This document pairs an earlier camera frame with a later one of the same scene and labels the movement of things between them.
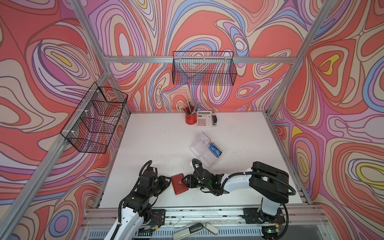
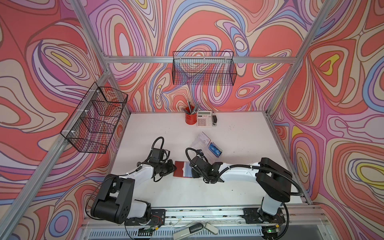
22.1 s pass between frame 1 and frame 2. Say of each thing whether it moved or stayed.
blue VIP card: stayed
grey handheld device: stayed
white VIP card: stayed
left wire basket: stayed
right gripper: moved
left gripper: moved
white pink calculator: stayed
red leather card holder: moved
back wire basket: stayed
